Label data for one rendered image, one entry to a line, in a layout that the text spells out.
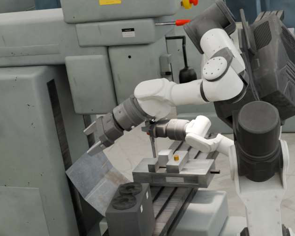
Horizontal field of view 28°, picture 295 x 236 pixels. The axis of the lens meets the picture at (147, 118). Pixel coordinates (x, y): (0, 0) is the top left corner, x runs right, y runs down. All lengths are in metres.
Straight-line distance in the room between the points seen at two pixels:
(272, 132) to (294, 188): 2.88
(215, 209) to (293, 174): 2.18
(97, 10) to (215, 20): 0.58
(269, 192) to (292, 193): 2.56
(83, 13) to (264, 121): 0.95
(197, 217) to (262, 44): 0.92
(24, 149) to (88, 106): 0.34
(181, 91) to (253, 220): 0.49
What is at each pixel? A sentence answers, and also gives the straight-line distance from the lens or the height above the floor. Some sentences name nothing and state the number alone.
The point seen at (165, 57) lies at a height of 1.55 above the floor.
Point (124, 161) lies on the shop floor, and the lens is 5.27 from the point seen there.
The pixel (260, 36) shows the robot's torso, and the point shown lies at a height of 1.68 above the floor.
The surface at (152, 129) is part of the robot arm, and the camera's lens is 2.42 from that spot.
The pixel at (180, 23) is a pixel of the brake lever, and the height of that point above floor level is 1.70.
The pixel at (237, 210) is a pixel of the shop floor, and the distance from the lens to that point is 4.28.
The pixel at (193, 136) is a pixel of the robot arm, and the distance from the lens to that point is 2.32.
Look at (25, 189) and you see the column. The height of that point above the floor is 1.04.
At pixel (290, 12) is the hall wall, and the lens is 8.91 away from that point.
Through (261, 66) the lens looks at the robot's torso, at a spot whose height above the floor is 1.61.
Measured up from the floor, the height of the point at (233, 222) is 0.74.
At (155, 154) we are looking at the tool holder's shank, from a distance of 2.54.
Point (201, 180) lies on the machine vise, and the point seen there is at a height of 0.98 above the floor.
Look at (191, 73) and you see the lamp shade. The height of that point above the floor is 1.48.
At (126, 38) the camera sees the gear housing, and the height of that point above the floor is 1.66.
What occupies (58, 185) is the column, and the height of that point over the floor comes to 1.06.
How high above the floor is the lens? 2.14
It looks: 20 degrees down
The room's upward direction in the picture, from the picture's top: 9 degrees counter-clockwise
